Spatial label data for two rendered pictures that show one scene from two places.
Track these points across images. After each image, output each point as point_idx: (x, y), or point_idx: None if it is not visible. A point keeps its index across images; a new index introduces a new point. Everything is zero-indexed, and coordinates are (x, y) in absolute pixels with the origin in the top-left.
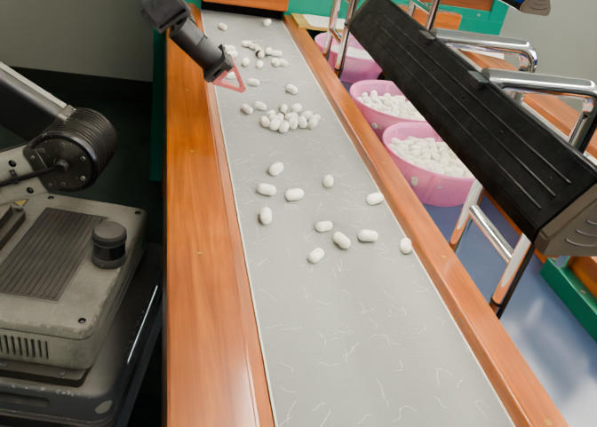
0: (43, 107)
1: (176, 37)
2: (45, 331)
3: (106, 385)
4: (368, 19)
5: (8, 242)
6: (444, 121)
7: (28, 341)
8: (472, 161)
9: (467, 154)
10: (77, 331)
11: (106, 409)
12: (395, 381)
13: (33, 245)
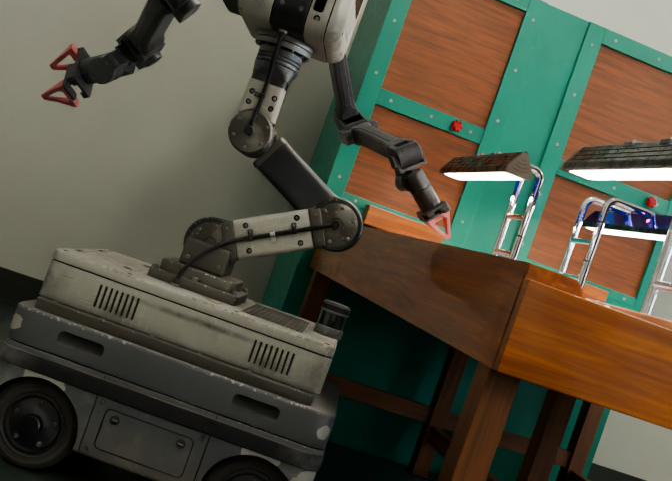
0: (325, 187)
1: (412, 178)
2: (299, 342)
3: (329, 412)
4: (580, 156)
5: (241, 304)
6: (650, 158)
7: (279, 351)
8: (670, 160)
9: (667, 159)
10: (326, 346)
11: (323, 437)
12: None
13: (261, 311)
